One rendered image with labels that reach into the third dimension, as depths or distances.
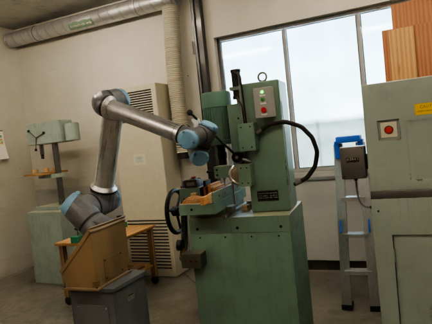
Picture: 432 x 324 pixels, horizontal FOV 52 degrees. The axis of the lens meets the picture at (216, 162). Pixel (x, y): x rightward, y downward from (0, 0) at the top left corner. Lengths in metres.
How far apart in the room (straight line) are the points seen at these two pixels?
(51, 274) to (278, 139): 2.98
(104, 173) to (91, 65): 2.54
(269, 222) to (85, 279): 0.98
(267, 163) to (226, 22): 2.01
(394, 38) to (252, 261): 2.07
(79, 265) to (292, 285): 1.10
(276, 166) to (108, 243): 0.98
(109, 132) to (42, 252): 2.50
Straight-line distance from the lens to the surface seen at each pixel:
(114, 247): 2.46
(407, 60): 3.68
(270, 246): 2.44
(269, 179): 2.48
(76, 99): 5.06
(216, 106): 2.58
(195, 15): 4.25
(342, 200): 3.14
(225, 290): 2.59
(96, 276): 2.36
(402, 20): 3.80
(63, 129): 4.61
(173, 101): 4.15
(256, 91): 2.42
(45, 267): 4.78
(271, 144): 2.46
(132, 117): 2.17
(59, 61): 5.25
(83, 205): 2.50
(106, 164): 2.52
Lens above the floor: 1.24
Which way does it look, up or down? 3 degrees down
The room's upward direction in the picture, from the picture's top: 6 degrees counter-clockwise
